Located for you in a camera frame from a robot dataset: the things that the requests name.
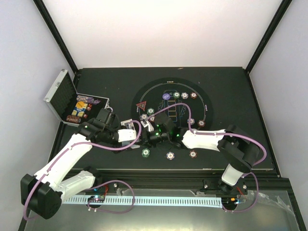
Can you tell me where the green poker chip stack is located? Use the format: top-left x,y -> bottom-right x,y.
141,148 -> 150,158

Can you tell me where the aluminium poker chip case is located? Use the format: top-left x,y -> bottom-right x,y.
44,69 -> 113,127

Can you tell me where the left base circuit board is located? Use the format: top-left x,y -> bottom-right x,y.
88,195 -> 105,203

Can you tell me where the right base circuit board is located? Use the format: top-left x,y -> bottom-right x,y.
221,197 -> 246,205

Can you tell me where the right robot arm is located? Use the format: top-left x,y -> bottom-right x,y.
140,113 -> 262,194

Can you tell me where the red brown poker chip stack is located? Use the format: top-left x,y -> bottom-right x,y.
189,150 -> 197,158

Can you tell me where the purple round button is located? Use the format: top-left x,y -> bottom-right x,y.
162,93 -> 171,101

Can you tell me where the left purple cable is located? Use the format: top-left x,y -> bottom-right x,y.
23,120 -> 142,221

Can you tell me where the red triangle marker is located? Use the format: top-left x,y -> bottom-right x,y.
136,101 -> 147,111

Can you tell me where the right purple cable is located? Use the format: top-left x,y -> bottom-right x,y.
141,103 -> 267,214

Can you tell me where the white slotted cable duct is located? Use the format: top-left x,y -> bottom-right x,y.
64,195 -> 222,208

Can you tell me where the purple cable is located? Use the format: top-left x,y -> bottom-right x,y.
23,120 -> 142,221
141,103 -> 267,214

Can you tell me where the round black poker mat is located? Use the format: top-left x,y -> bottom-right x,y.
131,77 -> 213,147

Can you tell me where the base circuit board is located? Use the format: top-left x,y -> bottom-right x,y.
88,195 -> 105,203
221,197 -> 246,205

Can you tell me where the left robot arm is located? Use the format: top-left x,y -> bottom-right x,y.
20,109 -> 142,220

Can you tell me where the black aluminium rail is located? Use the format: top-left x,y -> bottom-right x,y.
95,168 -> 228,191

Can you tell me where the blue white poker chip stack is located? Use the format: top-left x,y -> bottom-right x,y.
166,152 -> 175,160

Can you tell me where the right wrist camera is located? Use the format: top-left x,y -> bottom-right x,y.
141,120 -> 154,132

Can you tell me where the blue playing card deck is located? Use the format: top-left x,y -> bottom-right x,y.
121,141 -> 140,149

